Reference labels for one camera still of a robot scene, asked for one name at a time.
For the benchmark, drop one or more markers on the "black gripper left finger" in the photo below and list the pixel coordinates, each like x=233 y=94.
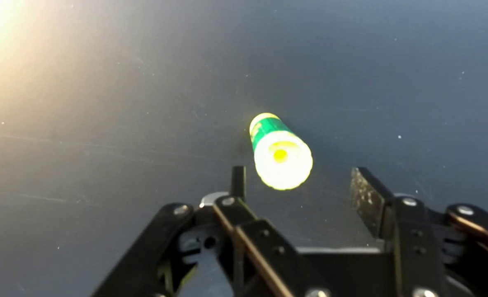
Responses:
x=250 y=248

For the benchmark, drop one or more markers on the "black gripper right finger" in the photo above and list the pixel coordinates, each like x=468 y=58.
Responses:
x=415 y=248

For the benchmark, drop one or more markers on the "green white glue stick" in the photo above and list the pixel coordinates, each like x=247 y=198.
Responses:
x=281 y=157

